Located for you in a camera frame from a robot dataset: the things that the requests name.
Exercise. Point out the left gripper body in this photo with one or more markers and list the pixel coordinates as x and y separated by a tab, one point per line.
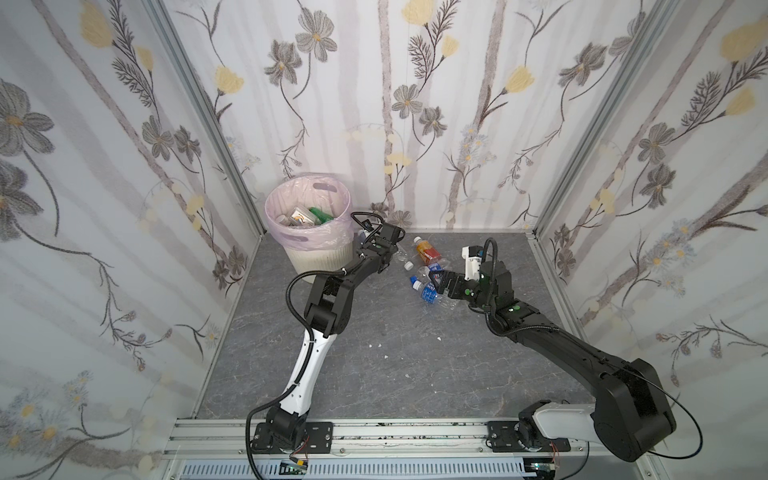
387	238

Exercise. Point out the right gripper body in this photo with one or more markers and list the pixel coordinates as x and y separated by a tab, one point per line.
452	283

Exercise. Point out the green soda bottle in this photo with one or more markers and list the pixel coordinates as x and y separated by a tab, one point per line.
321	217

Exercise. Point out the Pepsi blue label bottle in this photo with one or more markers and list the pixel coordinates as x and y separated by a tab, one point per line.
422	273

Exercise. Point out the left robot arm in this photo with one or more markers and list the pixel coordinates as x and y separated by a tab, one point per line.
321	301

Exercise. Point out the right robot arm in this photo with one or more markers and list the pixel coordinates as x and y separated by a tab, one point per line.
630	413

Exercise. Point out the cream waste bin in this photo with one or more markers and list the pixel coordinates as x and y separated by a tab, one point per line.
326	260

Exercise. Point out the pink bin liner bag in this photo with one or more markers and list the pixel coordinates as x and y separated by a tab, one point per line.
312	190

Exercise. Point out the blue label white cap bottle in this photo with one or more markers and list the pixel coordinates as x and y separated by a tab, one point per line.
429	295

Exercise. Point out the clear ribbed bottle white cap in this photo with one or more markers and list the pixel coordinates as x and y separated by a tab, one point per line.
403	259

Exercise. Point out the orange red label bottle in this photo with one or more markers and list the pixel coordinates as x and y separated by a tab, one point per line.
426	251

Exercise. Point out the clear square bottle green band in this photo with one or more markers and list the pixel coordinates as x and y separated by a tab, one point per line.
301	216

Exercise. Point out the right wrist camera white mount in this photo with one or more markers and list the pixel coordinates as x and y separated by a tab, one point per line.
473	257

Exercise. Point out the white slotted cable duct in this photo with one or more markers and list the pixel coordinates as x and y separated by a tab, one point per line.
396	468

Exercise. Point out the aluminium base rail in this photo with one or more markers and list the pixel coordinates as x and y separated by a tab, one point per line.
356	439

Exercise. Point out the left aluminium corner post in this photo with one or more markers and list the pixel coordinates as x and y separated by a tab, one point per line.
203	107

